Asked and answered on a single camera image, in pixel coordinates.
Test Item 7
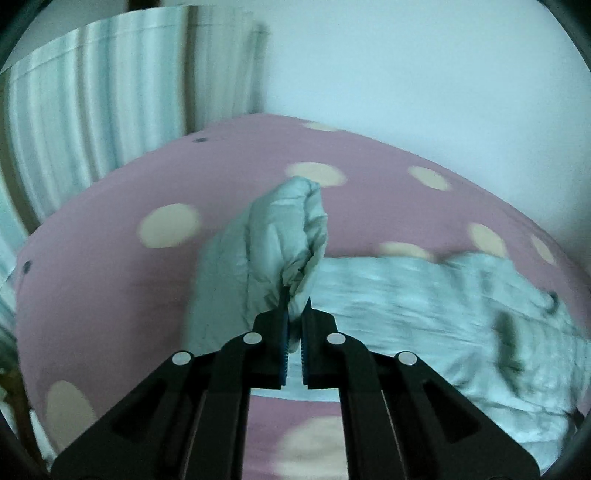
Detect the striped pillow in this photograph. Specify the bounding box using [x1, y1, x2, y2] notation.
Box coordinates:
[187, 4, 271, 134]
[0, 11, 192, 232]

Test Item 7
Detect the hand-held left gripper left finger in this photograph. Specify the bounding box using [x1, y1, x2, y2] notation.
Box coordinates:
[50, 286, 291, 480]

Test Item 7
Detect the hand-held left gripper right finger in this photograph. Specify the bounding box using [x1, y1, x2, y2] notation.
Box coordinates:
[300, 298, 541, 480]

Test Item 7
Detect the light blue down jacket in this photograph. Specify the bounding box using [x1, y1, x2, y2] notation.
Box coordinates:
[185, 178, 587, 467]

